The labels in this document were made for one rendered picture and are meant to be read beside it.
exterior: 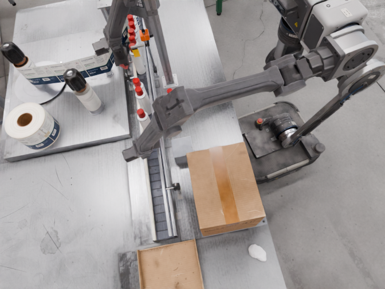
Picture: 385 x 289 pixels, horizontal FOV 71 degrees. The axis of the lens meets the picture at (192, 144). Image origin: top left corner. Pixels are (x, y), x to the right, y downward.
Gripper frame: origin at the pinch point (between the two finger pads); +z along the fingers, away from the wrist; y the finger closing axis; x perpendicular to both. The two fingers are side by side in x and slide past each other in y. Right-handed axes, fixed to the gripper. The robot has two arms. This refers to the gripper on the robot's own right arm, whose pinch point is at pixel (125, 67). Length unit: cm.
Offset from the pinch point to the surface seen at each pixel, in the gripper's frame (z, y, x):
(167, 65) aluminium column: 2.1, 2.0, 21.6
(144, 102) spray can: 1.4, 22.8, 6.5
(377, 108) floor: 100, 9, 189
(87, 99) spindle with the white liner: -0.2, 15.2, -20.7
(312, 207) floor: 100, 78, 105
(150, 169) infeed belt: 13, 53, 3
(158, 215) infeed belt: 13, 76, 4
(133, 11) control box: -29.7, -2.5, 12.2
